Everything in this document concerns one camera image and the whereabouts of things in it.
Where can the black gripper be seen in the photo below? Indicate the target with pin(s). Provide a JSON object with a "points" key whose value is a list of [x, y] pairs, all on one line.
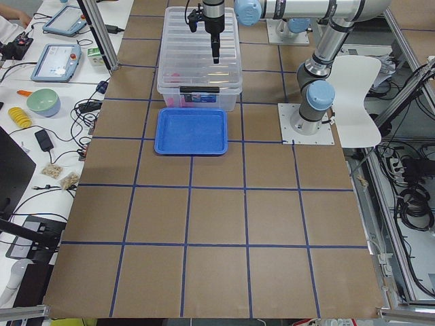
{"points": [[214, 26]]}

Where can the clear plastic box lid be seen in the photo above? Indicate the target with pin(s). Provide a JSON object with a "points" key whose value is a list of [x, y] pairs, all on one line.
{"points": [[186, 57]]}

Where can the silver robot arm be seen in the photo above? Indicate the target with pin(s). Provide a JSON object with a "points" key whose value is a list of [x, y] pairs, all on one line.
{"points": [[312, 74]]}

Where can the clear plastic storage box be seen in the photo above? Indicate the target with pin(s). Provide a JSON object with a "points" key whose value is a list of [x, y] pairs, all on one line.
{"points": [[207, 97]]}

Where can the blue plastic tray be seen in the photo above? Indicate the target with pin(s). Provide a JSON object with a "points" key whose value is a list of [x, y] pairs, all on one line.
{"points": [[191, 132]]}

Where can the green white carton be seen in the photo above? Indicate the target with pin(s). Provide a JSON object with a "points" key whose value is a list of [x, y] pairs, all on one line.
{"points": [[94, 57]]}

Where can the white chair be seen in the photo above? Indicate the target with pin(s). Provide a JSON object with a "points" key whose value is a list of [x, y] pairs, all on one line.
{"points": [[352, 77]]}

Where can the far teach pendant tablet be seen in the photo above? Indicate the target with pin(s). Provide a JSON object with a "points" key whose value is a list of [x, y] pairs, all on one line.
{"points": [[68, 22]]}

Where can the teach pendant tablet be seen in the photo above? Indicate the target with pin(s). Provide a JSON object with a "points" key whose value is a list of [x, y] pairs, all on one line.
{"points": [[57, 63], [68, 22]]}

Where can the near teach pendant tablet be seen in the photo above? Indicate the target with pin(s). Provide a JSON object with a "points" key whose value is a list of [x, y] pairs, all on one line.
{"points": [[57, 63]]}

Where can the green bowl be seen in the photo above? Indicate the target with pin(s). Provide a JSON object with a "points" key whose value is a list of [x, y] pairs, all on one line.
{"points": [[44, 102]]}

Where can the black power adapter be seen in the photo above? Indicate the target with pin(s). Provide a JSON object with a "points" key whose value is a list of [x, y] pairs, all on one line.
{"points": [[44, 140]]}

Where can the snack bag right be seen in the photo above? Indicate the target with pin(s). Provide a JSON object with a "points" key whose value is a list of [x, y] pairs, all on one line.
{"points": [[69, 181]]}

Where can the snack bag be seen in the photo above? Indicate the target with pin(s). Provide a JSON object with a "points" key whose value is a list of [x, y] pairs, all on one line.
{"points": [[52, 170], [69, 181]]}

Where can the snack bag left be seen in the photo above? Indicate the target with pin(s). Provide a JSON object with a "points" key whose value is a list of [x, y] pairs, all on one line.
{"points": [[52, 170]]}

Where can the yellow ridged toy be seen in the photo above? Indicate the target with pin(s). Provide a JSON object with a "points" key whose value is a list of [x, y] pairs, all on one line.
{"points": [[20, 117]]}

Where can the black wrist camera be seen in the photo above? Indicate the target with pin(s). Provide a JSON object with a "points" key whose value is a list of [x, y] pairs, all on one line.
{"points": [[194, 18]]}

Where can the aluminium frame post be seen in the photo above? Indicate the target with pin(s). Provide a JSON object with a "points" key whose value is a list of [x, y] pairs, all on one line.
{"points": [[98, 29]]}

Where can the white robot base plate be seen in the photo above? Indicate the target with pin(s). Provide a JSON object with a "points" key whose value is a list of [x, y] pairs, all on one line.
{"points": [[296, 131]]}

